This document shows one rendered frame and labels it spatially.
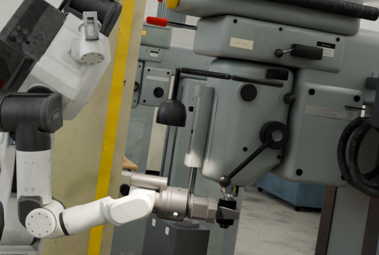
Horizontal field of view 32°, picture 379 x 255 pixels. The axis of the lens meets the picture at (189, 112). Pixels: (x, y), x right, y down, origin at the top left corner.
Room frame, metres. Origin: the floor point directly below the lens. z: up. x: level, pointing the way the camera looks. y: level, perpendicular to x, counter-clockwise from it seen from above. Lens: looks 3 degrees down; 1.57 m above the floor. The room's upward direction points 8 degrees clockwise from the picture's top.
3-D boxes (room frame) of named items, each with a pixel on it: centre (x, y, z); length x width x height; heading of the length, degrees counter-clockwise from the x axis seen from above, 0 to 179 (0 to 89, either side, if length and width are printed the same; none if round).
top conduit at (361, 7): (1.62, -0.21, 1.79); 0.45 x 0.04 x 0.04; 108
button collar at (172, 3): (1.68, 0.08, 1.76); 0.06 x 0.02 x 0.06; 18
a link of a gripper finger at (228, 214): (1.72, -0.14, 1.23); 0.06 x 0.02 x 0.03; 93
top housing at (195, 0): (1.75, -0.15, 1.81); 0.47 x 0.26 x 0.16; 108
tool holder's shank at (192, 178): (2.08, -0.04, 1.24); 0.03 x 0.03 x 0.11
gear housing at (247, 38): (1.76, -0.18, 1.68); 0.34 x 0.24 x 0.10; 108
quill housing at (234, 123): (1.75, -0.14, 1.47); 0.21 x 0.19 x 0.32; 18
